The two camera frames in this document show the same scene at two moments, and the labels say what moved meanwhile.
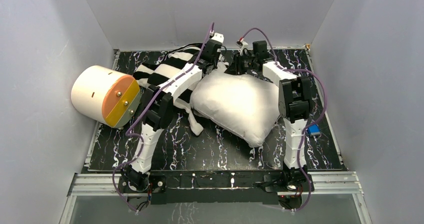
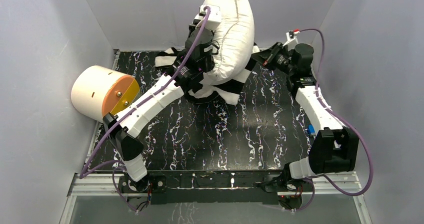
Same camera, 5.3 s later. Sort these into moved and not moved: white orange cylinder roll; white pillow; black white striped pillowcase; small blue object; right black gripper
Moved: white pillow; black white striped pillowcase; right black gripper
Not moved: small blue object; white orange cylinder roll
